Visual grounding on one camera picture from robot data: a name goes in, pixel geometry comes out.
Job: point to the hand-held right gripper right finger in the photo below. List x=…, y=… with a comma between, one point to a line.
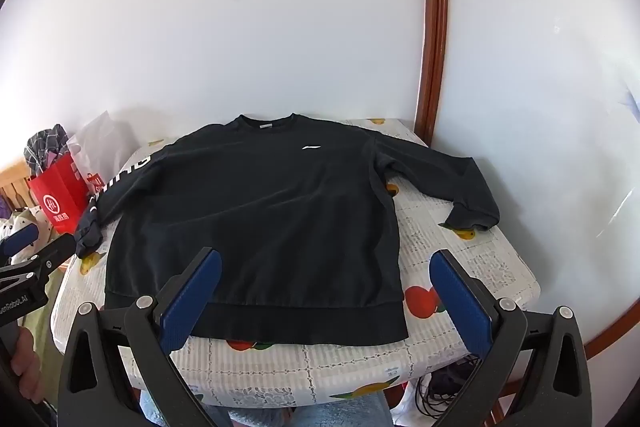
x=460, y=302

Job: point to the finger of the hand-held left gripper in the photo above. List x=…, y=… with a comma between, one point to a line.
x=50, y=257
x=20, y=239

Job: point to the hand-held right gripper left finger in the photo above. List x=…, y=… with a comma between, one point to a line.
x=192, y=297

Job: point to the green cloth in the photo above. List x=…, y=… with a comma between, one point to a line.
x=42, y=342

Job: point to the person's blue jeans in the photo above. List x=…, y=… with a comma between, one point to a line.
x=330, y=414

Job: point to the red paper shopping bag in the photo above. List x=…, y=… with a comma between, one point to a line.
x=60, y=197

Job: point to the person's left hand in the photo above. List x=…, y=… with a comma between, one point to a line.
x=27, y=367

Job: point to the black sweatshirt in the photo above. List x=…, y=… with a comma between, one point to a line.
x=250, y=207

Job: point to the plaid cloth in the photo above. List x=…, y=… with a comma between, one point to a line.
x=45, y=147

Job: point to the wooden door frame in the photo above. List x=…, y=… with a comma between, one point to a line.
x=432, y=7

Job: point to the white plastic bag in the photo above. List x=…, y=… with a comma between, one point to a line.
x=100, y=142

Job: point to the white patterned cloth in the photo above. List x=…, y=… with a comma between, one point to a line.
x=27, y=222

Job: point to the fruit print tablecloth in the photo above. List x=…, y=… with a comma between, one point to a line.
x=450, y=267

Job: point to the wooden chair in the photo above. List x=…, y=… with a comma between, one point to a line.
x=15, y=187

